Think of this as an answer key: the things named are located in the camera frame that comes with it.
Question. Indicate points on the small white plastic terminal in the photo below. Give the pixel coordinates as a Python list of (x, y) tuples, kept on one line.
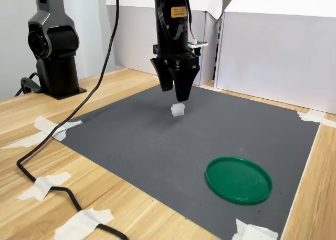
[(178, 110)]

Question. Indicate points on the round green lid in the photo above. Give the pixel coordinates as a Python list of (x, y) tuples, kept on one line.
[(239, 181)]

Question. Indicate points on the dark grey mat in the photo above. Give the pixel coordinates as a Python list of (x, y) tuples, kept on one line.
[(157, 150)]

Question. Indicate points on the large white cardboard box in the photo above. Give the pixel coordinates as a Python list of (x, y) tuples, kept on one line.
[(278, 58)]

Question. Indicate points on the long white tape strip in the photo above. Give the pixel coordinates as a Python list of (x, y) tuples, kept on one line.
[(15, 144)]

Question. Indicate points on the white camera circuit board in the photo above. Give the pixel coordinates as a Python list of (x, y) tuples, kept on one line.
[(199, 43)]

